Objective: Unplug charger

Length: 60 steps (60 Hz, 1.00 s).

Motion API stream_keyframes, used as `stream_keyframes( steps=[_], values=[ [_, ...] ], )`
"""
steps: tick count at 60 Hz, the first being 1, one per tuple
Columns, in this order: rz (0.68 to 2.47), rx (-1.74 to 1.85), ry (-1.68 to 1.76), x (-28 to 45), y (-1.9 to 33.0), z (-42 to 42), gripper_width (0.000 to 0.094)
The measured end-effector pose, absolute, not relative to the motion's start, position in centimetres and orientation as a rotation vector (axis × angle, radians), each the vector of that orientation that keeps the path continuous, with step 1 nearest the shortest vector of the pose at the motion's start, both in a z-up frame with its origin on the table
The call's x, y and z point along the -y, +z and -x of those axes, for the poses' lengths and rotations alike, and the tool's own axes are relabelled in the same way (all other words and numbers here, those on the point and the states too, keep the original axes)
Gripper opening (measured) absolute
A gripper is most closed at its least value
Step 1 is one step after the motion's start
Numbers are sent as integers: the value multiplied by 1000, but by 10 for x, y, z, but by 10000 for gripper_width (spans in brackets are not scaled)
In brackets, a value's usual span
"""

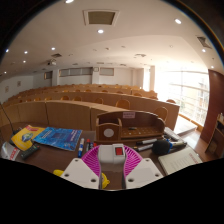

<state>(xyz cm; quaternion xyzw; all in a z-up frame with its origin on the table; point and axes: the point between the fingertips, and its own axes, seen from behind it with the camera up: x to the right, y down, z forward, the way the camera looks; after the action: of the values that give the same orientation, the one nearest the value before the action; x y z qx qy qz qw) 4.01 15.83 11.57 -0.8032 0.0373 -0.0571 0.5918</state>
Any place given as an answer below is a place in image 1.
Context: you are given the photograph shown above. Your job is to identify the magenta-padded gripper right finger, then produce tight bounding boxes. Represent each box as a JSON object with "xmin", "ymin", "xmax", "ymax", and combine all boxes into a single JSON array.
[{"xmin": 121, "ymin": 145, "xmax": 164, "ymax": 190}]

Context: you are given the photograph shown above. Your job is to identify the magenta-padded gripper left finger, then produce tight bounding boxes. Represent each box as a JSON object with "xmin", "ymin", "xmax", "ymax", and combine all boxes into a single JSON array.
[{"xmin": 60, "ymin": 144, "xmax": 103, "ymax": 190}]

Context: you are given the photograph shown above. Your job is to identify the white charger with red square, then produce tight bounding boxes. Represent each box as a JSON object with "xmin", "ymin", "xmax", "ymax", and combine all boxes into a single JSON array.
[{"xmin": 97, "ymin": 143, "xmax": 126, "ymax": 166}]

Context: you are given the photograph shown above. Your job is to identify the black marker pen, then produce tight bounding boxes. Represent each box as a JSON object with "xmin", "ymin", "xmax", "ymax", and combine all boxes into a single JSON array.
[
  {"xmin": 135, "ymin": 136, "xmax": 164, "ymax": 146},
  {"xmin": 133, "ymin": 143, "xmax": 154, "ymax": 153}
]

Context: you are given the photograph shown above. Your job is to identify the black handheld microphone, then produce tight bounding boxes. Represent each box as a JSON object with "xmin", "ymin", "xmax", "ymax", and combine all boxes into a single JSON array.
[{"xmin": 152, "ymin": 139, "xmax": 188, "ymax": 157}]

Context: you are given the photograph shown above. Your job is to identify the white paper notebook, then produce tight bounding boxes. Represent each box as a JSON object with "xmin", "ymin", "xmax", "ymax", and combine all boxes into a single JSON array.
[{"xmin": 157, "ymin": 146, "xmax": 203, "ymax": 176}]

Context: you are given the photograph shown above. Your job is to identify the blue booklet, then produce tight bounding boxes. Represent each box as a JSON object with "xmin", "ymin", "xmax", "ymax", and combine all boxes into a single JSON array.
[{"xmin": 32, "ymin": 126, "xmax": 83, "ymax": 152}]

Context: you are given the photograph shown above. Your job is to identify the wooden desk organizer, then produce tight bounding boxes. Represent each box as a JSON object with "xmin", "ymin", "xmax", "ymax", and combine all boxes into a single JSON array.
[{"xmin": 95, "ymin": 110, "xmax": 166, "ymax": 143}]

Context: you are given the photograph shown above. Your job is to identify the grey whiteboard eraser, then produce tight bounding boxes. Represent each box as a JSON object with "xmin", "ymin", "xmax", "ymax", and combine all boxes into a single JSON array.
[{"xmin": 163, "ymin": 127, "xmax": 183, "ymax": 142}]

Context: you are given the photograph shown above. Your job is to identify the black remote control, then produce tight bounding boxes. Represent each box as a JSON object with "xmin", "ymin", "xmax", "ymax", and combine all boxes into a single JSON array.
[{"xmin": 20, "ymin": 143, "xmax": 41, "ymax": 160}]

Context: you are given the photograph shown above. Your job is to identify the white and red paper card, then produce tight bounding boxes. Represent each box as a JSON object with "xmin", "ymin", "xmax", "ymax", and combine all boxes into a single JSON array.
[{"xmin": 0, "ymin": 141, "xmax": 21, "ymax": 162}]

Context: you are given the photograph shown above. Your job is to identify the group of wooden chairs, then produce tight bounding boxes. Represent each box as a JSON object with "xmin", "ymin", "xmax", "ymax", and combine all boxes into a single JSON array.
[{"xmin": 16, "ymin": 87, "xmax": 178, "ymax": 121}]

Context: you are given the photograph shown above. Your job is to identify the wooden shelf unit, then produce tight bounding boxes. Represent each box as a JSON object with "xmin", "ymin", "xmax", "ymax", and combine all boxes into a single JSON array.
[{"xmin": 204, "ymin": 113, "xmax": 224, "ymax": 158}]

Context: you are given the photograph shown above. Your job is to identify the black gooseneck microphone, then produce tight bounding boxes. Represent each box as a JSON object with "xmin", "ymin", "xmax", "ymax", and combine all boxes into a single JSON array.
[{"xmin": 0, "ymin": 101, "xmax": 21, "ymax": 138}]

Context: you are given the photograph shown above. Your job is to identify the large bright window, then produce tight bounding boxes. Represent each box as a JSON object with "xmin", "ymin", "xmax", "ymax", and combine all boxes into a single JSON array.
[{"xmin": 154, "ymin": 68, "xmax": 210, "ymax": 126}]

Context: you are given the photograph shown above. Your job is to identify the group of ceiling lights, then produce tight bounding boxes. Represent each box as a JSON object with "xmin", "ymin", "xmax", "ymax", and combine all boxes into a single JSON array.
[{"xmin": 3, "ymin": 0, "xmax": 214, "ymax": 73}]

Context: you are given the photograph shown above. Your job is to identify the dark slatted ceiling vent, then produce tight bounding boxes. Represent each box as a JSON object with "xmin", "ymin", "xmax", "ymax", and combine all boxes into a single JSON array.
[{"xmin": 196, "ymin": 35, "xmax": 213, "ymax": 49}]

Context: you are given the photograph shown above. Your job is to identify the large square ceiling vent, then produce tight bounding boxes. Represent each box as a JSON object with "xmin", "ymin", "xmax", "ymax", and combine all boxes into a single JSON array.
[{"xmin": 83, "ymin": 9, "xmax": 120, "ymax": 27}]

